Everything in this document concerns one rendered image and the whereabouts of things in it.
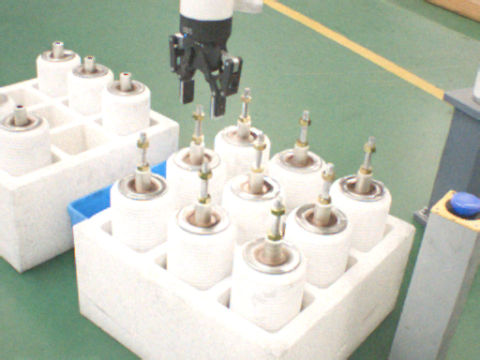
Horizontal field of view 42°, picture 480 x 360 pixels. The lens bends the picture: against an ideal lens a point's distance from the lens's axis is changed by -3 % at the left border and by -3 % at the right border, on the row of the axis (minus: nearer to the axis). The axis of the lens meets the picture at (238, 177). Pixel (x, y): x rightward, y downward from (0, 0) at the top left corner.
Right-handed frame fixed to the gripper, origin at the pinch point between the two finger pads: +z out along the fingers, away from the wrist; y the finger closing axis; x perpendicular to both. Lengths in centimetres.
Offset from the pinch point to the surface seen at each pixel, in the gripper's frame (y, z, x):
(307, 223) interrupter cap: 22.7, 9.8, 0.1
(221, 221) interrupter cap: 15.1, 9.7, -9.0
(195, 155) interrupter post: 0.2, 8.7, -1.0
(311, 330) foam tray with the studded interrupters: 32.2, 18.0, -8.2
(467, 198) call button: 39.0, 2.3, 12.7
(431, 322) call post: 40.9, 21.2, 9.0
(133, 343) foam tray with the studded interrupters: 7.6, 32.8, -19.0
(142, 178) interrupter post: 1.8, 8.0, -12.6
